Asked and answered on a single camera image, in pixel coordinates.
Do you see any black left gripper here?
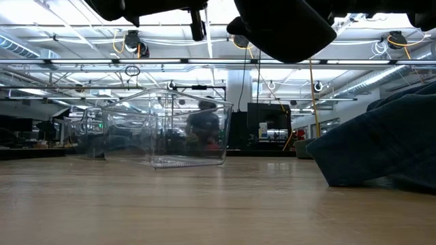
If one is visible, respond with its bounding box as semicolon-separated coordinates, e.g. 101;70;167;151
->
139;0;209;42

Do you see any black overhead rig bar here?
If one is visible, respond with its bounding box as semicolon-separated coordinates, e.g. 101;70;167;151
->
170;84;228;102

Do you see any person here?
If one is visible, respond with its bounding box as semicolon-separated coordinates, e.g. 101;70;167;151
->
185;98;221;151

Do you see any black cabinet glass window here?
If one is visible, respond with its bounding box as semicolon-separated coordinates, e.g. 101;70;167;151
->
227;101;293;151

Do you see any clear plastic storage bin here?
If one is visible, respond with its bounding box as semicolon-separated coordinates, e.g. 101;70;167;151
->
101;87;234;170
62;106;107;160

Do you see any red drawer cart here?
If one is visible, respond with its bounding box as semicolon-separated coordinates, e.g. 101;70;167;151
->
292;128;307;151

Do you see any dark office desk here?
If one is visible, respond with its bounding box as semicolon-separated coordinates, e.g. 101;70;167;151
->
0;115;69;150

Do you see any large ceiling cable reel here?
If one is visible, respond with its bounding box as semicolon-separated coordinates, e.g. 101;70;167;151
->
387;30;409;50
232;34;251;49
123;29;151;59

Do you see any yellow hanging cable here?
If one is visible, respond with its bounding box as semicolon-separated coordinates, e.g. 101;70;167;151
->
307;58;322;140

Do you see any silver ventilation duct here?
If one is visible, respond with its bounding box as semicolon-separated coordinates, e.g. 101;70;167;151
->
335;63;436;99
0;33;42;59

